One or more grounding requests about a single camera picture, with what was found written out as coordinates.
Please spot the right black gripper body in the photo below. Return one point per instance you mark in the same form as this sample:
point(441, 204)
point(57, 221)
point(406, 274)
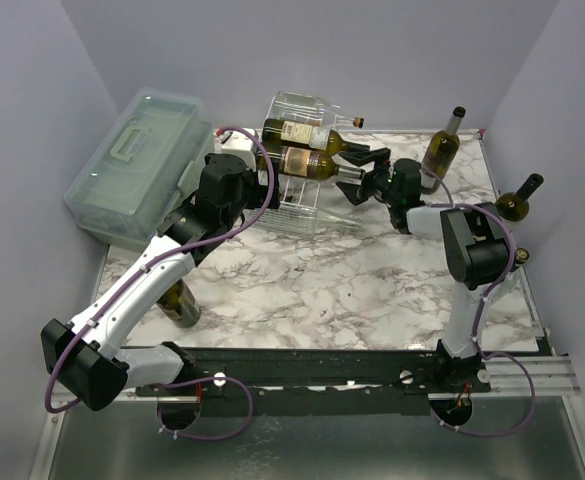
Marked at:
point(373, 175)

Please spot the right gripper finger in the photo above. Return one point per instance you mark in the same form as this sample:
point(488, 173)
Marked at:
point(378, 158)
point(355, 194)

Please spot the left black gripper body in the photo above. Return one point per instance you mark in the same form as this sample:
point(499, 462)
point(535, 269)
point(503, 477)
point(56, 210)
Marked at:
point(255, 196)

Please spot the green bottle brown label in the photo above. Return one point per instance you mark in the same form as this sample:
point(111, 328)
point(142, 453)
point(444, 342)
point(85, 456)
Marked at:
point(308, 164)

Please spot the green bottle white label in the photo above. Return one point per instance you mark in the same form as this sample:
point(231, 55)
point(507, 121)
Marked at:
point(296, 134)

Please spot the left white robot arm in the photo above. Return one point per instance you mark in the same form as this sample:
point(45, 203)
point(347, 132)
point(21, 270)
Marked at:
point(84, 354)

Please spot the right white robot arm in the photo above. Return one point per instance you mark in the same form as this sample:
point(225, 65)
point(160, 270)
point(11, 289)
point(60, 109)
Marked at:
point(479, 247)

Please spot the green bottle under left arm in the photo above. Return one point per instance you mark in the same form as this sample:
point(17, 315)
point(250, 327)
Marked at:
point(179, 305)

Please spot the green bottle silver neck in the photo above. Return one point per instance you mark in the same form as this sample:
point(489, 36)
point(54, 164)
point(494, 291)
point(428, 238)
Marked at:
point(441, 152)

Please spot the clear bottle on rack top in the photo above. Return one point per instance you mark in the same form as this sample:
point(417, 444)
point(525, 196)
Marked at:
point(310, 110)

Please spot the green bottle far right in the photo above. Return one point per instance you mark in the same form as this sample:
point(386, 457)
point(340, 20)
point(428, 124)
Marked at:
point(514, 206)

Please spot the clear square liquor bottle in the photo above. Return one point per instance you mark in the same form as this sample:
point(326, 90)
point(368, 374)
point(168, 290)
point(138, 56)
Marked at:
point(522, 255)

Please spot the translucent green storage box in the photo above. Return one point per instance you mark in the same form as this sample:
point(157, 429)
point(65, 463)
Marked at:
point(147, 165)

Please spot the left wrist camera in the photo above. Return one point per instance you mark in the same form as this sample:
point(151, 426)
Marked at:
point(237, 144)

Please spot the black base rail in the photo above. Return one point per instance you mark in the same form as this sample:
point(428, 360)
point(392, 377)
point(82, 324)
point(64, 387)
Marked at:
point(277, 382)

